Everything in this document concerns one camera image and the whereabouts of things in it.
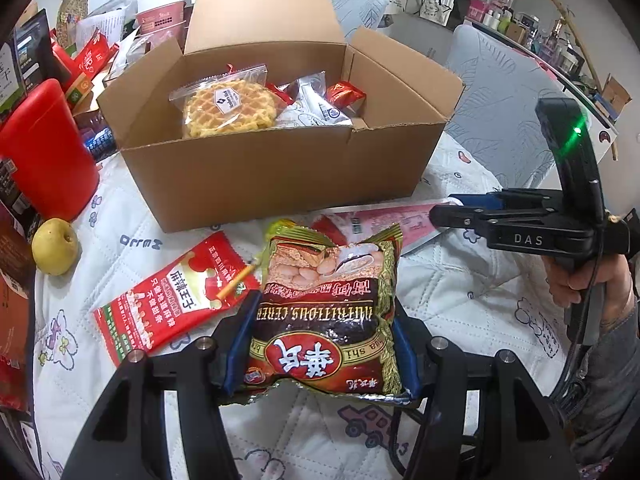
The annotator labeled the red spicy strip packet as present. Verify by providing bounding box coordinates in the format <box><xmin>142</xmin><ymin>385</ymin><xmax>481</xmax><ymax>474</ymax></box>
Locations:
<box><xmin>93</xmin><ymin>232</ymin><xmax>259</xmax><ymax>365</ymax></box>

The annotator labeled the grey chair cover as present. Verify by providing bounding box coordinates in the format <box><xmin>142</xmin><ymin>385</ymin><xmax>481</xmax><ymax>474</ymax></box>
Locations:
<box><xmin>331</xmin><ymin>0</ymin><xmax>388</xmax><ymax>44</ymax></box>
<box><xmin>446</xmin><ymin>25</ymin><xmax>565</xmax><ymax>188</ymax></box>

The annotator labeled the far grey chair cover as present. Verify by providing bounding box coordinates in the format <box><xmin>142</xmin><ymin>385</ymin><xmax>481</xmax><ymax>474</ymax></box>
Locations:
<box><xmin>331</xmin><ymin>0</ymin><xmax>388</xmax><ymax>44</ymax></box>

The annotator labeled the red wedding egg packet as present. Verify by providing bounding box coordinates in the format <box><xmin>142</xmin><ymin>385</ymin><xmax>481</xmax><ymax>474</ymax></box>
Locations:
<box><xmin>266</xmin><ymin>82</ymin><xmax>294</xmax><ymax>106</ymax></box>

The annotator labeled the red plastic canister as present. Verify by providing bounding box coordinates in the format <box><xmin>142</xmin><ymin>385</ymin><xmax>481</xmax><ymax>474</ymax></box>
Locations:
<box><xmin>1</xmin><ymin>78</ymin><xmax>99</xmax><ymax>222</ymax></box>

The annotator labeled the brown cardboard box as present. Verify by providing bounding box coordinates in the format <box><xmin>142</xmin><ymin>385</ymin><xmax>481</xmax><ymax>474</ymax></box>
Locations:
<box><xmin>98</xmin><ymin>0</ymin><xmax>463</xmax><ymax>232</ymax></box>

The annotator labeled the waffle snack clear bag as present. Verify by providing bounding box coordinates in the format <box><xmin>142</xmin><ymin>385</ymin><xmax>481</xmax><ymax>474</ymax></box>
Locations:
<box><xmin>168</xmin><ymin>64</ymin><xmax>288</xmax><ymax>139</ymax></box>

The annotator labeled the right hand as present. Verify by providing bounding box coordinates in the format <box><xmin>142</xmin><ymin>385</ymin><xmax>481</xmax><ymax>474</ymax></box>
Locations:
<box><xmin>541</xmin><ymin>253</ymin><xmax>639</xmax><ymax>334</ymax></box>

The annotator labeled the green brown cereal snack bag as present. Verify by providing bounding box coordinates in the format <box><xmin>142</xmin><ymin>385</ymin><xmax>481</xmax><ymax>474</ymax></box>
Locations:
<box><xmin>243</xmin><ymin>224</ymin><xmax>402</xmax><ymax>396</ymax></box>

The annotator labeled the yellow-green pear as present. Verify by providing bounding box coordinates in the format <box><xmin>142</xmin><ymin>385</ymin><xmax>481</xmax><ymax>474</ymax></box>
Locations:
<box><xmin>32</xmin><ymin>218</ymin><xmax>79</xmax><ymax>276</ymax></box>

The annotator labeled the near grey chair cover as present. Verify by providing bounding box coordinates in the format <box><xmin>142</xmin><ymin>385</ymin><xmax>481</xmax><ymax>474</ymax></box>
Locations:
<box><xmin>446</xmin><ymin>25</ymin><xmax>565</xmax><ymax>188</ymax></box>

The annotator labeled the small red snack packet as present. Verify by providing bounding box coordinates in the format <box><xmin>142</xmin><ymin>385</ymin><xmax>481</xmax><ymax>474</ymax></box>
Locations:
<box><xmin>324</xmin><ymin>81</ymin><xmax>367</xmax><ymax>110</ymax></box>

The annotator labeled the woven round mat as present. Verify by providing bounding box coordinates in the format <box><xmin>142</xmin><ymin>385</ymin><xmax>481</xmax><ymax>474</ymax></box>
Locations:
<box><xmin>55</xmin><ymin>0</ymin><xmax>88</xmax><ymax>49</ymax></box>

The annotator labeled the pink snack packet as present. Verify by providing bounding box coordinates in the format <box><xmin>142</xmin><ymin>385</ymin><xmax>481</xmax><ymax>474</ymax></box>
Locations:
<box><xmin>311</xmin><ymin>198</ymin><xmax>462</xmax><ymax>255</ymax></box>

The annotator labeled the silver foil snack bag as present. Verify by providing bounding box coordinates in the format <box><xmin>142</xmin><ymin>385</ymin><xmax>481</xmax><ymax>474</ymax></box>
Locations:
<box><xmin>276</xmin><ymin>70</ymin><xmax>352</xmax><ymax>128</ymax></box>

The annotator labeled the white patterned quilted tablecloth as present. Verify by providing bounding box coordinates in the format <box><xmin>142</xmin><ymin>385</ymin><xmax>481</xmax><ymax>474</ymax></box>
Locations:
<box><xmin>32</xmin><ymin>136</ymin><xmax>570</xmax><ymax>479</ymax></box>

